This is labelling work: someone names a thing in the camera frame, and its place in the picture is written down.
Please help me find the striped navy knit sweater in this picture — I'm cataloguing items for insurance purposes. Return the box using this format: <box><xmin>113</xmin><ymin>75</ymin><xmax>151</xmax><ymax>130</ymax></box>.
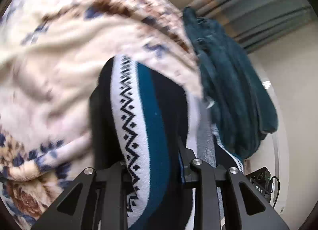
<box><xmin>90</xmin><ymin>55</ymin><xmax>242</xmax><ymax>229</ymax></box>

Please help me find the black power adapter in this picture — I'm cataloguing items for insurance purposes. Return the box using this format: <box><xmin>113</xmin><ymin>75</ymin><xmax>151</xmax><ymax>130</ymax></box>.
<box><xmin>246</xmin><ymin>166</ymin><xmax>273</xmax><ymax>202</ymax></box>

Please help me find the white bed headboard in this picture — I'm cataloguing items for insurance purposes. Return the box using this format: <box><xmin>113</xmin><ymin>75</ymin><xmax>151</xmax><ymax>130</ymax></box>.
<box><xmin>243</xmin><ymin>78</ymin><xmax>283</xmax><ymax>218</ymax></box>

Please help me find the teal folded velvet quilt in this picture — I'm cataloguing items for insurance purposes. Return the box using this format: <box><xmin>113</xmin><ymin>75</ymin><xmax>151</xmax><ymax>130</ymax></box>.
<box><xmin>183</xmin><ymin>7</ymin><xmax>278</xmax><ymax>159</ymax></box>

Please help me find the right grey-blue curtain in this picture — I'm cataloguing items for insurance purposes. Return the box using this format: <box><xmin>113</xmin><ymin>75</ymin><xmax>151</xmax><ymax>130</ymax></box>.
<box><xmin>183</xmin><ymin>0</ymin><xmax>317</xmax><ymax>52</ymax></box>

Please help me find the floral bed blanket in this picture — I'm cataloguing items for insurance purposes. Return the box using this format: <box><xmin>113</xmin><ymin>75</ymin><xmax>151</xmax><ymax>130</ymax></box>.
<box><xmin>1</xmin><ymin>0</ymin><xmax>202</xmax><ymax>229</ymax></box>

